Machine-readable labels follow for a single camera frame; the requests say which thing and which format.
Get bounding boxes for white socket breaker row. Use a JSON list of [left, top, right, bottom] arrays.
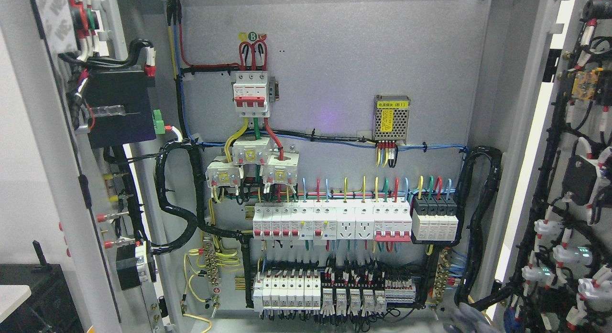
[[252, 199, 412, 245]]

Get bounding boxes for black white surge protector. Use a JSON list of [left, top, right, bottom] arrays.
[[411, 196, 459, 245]]

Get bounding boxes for lower relay terminal row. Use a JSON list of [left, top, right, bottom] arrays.
[[251, 260, 420, 322]]

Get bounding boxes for black cable loom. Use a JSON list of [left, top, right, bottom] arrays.
[[154, 141, 254, 309], [453, 147, 503, 310]]

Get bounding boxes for black box with antenna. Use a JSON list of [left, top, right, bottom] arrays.
[[0, 241, 84, 333]]

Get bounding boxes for black cable loom right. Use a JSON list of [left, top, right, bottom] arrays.
[[453, 147, 503, 310]]

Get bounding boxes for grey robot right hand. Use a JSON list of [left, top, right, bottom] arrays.
[[443, 302, 500, 333]]

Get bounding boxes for black digital power meter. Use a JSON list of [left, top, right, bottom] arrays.
[[84, 65, 156, 149]]

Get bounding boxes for white current transformers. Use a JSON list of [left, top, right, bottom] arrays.
[[205, 137, 300, 191]]

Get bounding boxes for metal mesh power supply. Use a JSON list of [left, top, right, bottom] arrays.
[[373, 95, 411, 142]]

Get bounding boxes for red main circuit breaker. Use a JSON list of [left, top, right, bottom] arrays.
[[232, 70, 271, 118]]

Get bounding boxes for black cable loom left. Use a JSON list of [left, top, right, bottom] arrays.
[[154, 141, 254, 309]]

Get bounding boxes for grey cabinet door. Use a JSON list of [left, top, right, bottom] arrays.
[[1, 0, 181, 333], [470, 0, 611, 333]]

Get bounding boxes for brass ground bar left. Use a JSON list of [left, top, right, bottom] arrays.
[[203, 235, 222, 310]]

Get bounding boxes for white rotary selector switch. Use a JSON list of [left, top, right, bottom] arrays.
[[116, 241, 157, 291]]

